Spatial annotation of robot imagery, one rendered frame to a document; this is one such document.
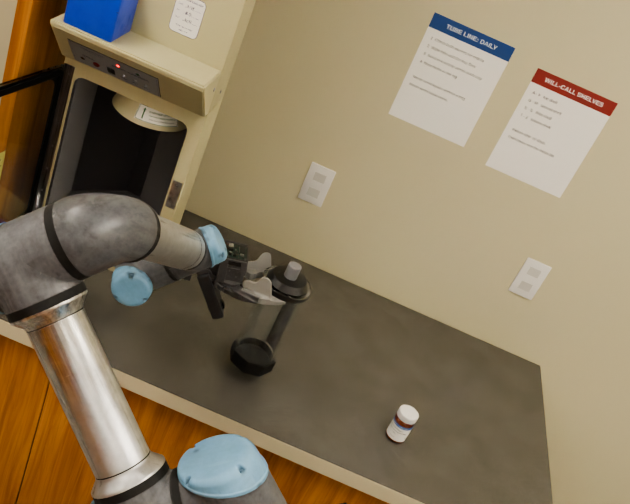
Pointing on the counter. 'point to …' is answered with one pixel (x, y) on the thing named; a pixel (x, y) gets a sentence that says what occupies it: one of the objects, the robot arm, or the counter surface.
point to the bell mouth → (143, 115)
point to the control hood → (150, 64)
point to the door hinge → (54, 135)
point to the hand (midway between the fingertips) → (280, 289)
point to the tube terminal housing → (143, 19)
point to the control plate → (115, 68)
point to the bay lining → (111, 150)
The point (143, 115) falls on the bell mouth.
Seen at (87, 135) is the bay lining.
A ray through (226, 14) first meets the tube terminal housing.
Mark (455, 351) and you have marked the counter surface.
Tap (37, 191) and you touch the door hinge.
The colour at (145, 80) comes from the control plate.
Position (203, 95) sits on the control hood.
